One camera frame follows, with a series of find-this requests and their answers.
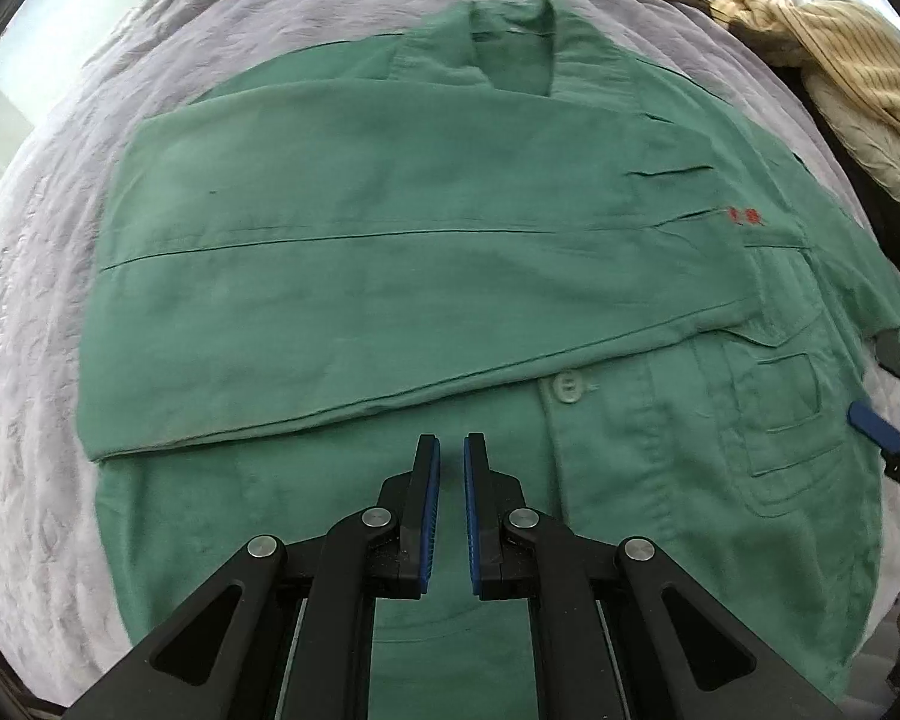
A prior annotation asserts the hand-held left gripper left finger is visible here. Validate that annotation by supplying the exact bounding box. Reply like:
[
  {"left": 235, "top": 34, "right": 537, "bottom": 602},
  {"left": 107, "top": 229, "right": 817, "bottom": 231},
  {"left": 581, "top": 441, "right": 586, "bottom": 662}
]
[{"left": 64, "top": 433, "right": 442, "bottom": 720}]

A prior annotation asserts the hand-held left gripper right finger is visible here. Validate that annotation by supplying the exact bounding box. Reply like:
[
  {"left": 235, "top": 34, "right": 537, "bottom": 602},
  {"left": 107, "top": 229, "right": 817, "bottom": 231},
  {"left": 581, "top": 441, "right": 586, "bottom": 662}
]
[{"left": 463, "top": 432, "right": 845, "bottom": 720}]

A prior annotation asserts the green button-up shirt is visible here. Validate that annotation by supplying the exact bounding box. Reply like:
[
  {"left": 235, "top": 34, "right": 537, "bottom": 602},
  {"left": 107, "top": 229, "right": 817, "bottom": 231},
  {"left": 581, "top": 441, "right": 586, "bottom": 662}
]
[{"left": 77, "top": 0, "right": 900, "bottom": 720}]

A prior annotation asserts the black garment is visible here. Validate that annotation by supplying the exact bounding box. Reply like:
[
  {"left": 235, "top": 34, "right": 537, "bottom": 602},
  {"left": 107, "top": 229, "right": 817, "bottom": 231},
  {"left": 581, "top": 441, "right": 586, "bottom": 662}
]
[{"left": 765, "top": 60, "right": 900, "bottom": 275}]

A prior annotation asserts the beige ribbed knit garment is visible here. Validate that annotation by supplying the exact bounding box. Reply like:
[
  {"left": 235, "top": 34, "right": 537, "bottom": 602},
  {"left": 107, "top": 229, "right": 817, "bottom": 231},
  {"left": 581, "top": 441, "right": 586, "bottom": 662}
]
[{"left": 709, "top": 0, "right": 900, "bottom": 166}]

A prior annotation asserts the lilac textured blanket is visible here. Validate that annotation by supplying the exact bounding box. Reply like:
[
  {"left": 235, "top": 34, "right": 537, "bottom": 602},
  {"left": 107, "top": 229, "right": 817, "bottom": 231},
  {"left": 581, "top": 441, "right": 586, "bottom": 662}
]
[{"left": 0, "top": 0, "right": 900, "bottom": 707}]

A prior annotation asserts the white cable-knit sweater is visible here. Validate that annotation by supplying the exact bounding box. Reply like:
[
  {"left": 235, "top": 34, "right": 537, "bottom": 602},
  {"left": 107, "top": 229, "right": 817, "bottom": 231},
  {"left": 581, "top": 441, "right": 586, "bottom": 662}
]
[{"left": 802, "top": 67, "right": 900, "bottom": 220}]

